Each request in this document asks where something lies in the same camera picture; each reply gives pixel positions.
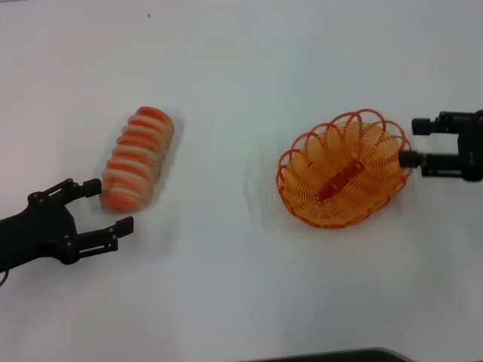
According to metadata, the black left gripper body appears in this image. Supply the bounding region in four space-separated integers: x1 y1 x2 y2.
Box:
0 188 79 278

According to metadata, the sliced orange white bread loaf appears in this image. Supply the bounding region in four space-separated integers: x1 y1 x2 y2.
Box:
99 106 175 214

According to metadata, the orange woven plastic basket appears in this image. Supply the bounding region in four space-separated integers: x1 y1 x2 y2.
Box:
276 108 413 229

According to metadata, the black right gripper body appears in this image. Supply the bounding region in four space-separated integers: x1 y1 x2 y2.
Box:
456 109 483 183

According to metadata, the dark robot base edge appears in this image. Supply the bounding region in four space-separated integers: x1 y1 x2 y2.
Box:
241 347 413 362

